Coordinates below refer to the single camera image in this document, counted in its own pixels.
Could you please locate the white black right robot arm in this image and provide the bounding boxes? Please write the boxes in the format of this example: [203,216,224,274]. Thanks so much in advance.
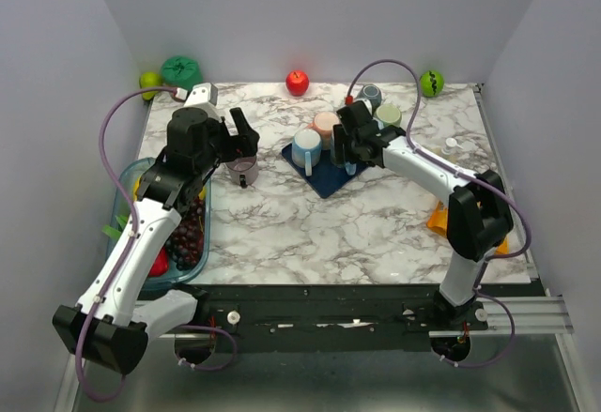
[333,99,514,329]

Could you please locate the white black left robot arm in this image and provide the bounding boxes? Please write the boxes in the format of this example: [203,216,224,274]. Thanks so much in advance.
[52,107,259,375]

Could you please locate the pink ceramic mug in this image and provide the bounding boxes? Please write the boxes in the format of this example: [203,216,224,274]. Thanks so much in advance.
[309,112,340,150]

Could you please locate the aluminium rail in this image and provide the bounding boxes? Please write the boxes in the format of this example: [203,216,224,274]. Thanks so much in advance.
[429,295,575,338]

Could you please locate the orange snack bag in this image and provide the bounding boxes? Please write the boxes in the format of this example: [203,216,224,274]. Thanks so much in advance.
[426,201,509,255]

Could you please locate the blue butterfly mug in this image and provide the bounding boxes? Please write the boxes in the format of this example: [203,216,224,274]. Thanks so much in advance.
[330,138,345,170]

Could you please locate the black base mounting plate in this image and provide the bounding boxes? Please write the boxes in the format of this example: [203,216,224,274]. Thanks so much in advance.
[183,284,488,353]

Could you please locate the dark red toy grapes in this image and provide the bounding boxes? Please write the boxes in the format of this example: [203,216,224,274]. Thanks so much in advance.
[164,197,206,271]

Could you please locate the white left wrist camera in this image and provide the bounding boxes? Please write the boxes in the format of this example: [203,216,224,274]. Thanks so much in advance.
[173,83,221,121]

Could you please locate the purple ceramic mug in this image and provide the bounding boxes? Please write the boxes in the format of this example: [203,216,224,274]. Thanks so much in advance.
[225,156,259,189]

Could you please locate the red toy dragon fruit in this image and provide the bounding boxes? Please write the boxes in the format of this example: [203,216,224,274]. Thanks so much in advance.
[147,248,169,278]

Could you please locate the teal plastic fruit bin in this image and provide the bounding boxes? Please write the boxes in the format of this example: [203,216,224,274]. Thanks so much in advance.
[102,158,210,292]

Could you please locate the light green mug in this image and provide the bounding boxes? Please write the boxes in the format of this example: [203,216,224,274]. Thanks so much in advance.
[373,103,403,129]

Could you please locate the green toy pear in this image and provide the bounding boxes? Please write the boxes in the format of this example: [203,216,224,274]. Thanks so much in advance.
[139,71,162,101]

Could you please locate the dark blue mat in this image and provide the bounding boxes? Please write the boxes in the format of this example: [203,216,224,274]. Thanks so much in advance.
[282,142,367,199]

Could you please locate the blue white gradient mug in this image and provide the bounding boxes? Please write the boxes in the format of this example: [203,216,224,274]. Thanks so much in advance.
[291,128,322,177]

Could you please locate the white pump bottle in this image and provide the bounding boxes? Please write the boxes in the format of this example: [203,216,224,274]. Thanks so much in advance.
[440,137,464,162]

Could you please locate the red toy apple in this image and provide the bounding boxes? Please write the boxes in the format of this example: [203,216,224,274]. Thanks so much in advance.
[285,70,310,97]

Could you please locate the dark teal mug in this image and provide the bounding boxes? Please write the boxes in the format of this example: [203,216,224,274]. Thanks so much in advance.
[356,84,382,112]

